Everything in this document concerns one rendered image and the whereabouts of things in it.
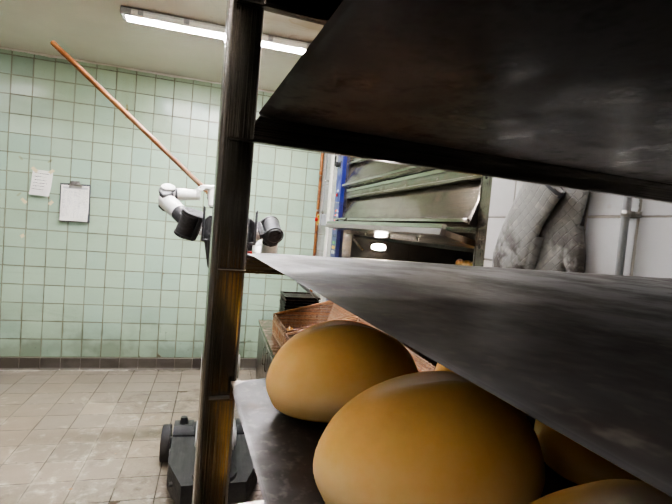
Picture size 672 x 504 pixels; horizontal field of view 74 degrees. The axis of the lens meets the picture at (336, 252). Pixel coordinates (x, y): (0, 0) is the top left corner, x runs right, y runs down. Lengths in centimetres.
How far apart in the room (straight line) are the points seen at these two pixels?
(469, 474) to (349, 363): 10
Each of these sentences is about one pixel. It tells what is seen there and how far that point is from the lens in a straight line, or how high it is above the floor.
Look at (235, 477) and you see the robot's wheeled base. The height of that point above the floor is 17.
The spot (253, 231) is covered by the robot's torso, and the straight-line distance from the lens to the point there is 238.
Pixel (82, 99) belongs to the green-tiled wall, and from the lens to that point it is 443.
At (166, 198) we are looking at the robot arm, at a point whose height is 148.
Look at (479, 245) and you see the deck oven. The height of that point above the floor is 137.
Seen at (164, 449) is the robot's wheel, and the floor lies 11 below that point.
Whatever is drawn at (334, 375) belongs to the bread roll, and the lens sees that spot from 26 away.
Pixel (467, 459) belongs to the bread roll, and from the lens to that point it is 18.
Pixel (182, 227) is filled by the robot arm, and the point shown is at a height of 133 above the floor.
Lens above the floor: 139
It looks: 3 degrees down
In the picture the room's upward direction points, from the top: 5 degrees clockwise
